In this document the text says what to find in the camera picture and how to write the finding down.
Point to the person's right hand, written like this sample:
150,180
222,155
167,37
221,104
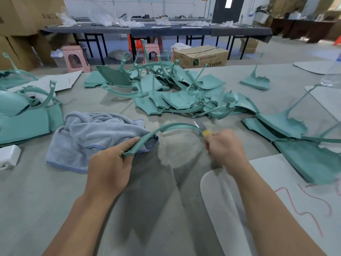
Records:
228,152

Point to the person's left hand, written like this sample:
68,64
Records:
109,170

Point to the grey-blue wiping cloth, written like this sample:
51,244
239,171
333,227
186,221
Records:
88,138

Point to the single green plastic part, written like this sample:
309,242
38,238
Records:
160,130

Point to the pile of green plastic parts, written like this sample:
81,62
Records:
32,112

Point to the brown cardboard box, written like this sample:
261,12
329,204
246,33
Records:
200,57

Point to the stack of brown cardboard boxes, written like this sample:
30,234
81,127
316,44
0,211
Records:
26,24

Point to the person's left forearm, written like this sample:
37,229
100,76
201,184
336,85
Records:
77,224

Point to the person's right forearm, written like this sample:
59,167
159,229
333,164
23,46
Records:
277,216

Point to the white foam sheet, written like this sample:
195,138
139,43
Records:
255,210
314,66

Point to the white power adapter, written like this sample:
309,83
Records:
9,156

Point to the white paper sheet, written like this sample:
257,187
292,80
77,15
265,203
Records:
56,82
327,101

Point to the pink plastic stool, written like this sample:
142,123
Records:
152,52
74,58

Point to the orange object under table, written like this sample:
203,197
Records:
135,45

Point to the clear blue-label water bottle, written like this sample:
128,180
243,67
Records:
333,77

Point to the long grey work table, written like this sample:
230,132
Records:
170,30

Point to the dark door with window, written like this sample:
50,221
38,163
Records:
229,7

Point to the heap of clear plastic bags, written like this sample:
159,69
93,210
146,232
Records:
104,19

